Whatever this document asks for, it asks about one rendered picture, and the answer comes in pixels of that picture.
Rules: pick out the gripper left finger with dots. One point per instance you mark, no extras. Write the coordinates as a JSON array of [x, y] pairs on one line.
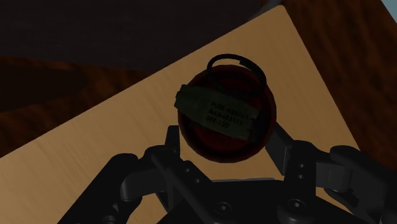
[[161, 173]]

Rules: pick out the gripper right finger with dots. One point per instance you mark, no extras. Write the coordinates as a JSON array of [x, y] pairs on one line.
[[322, 173]]

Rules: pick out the light wooden table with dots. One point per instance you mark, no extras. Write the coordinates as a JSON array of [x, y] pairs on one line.
[[93, 145]]

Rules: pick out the dark red round grenade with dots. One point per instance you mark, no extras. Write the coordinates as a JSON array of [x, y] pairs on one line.
[[226, 118]]

